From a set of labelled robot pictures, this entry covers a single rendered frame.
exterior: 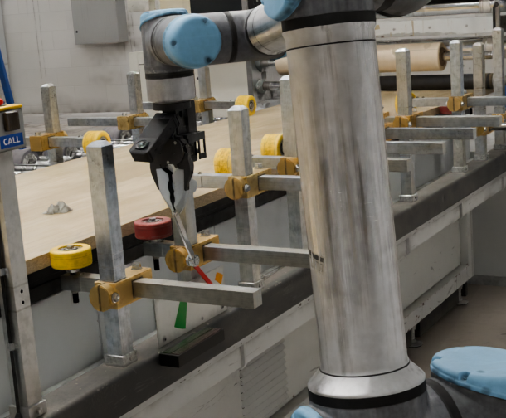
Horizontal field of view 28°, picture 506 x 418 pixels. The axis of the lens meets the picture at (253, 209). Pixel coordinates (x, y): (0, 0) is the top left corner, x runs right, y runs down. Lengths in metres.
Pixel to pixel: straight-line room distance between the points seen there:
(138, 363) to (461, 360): 0.77
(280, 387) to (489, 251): 1.92
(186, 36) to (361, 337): 0.71
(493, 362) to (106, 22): 10.94
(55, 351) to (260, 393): 0.95
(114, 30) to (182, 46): 10.36
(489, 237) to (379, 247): 3.48
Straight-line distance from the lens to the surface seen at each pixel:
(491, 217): 4.69
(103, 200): 1.88
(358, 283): 1.25
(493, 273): 4.76
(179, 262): 2.09
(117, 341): 1.95
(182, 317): 2.09
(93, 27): 12.25
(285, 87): 2.50
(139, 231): 2.19
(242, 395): 2.87
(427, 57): 4.55
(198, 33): 1.77
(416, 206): 3.21
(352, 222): 1.23
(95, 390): 1.87
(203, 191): 2.52
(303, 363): 3.18
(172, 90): 1.89
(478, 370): 1.36
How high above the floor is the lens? 1.36
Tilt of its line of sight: 12 degrees down
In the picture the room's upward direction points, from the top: 4 degrees counter-clockwise
